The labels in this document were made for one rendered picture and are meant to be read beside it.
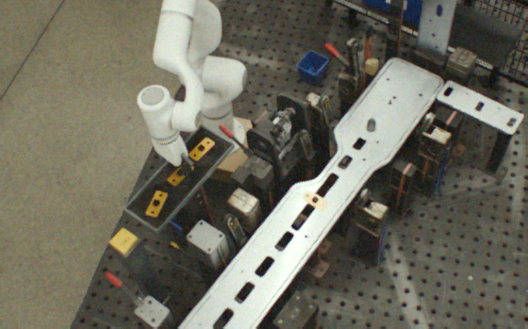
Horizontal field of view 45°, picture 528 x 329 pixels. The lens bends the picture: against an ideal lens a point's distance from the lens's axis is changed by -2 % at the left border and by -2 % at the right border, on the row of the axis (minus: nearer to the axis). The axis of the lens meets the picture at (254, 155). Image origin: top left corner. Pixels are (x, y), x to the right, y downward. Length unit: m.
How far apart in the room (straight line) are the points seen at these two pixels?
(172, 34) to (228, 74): 0.46
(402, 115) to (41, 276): 1.92
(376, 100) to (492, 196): 0.57
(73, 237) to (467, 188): 1.91
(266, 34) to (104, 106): 1.22
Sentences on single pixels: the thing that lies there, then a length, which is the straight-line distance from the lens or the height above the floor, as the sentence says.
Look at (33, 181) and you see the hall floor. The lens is 3.64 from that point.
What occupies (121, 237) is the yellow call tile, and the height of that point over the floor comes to 1.16.
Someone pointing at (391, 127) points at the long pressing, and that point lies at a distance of 2.26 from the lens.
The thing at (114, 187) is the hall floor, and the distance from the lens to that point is 3.46.
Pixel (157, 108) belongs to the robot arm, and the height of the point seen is 1.54.
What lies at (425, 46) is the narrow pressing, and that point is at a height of 1.04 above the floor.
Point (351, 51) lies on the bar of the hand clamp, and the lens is 2.21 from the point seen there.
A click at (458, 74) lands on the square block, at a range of 2.42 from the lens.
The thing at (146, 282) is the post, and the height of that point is 0.91.
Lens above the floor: 2.82
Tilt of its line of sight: 56 degrees down
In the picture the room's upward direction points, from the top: 10 degrees counter-clockwise
